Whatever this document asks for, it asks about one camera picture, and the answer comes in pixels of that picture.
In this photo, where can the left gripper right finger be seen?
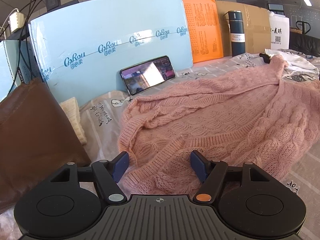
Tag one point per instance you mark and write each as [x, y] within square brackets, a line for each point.
[247, 199]

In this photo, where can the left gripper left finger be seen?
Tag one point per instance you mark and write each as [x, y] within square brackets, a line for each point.
[71, 199]

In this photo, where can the pink knitted sweater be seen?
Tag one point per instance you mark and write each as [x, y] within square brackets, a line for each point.
[249, 114]

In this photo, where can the brown leather bag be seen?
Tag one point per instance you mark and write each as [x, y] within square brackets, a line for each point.
[36, 139]

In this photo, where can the cream knitted cloth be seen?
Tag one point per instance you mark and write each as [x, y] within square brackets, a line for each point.
[71, 110]

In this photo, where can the white garment pile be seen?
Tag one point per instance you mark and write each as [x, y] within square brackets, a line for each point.
[297, 61]

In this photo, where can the black garment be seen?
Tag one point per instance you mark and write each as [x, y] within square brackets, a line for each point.
[266, 58]

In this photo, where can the smartphone with lit screen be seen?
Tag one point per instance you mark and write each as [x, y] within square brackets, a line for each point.
[148, 74]

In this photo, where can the large light blue box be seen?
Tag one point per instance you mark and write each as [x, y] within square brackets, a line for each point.
[81, 49]

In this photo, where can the dark teal thermos bottle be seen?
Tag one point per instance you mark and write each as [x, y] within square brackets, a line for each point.
[237, 32]

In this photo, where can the white printed bag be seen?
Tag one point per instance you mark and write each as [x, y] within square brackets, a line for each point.
[280, 31]

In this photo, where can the brown cardboard box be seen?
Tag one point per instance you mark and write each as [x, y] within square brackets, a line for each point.
[256, 26]

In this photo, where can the white power strip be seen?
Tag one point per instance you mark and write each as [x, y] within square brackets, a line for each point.
[16, 20]

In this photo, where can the orange printed board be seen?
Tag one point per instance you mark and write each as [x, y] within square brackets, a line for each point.
[204, 29]

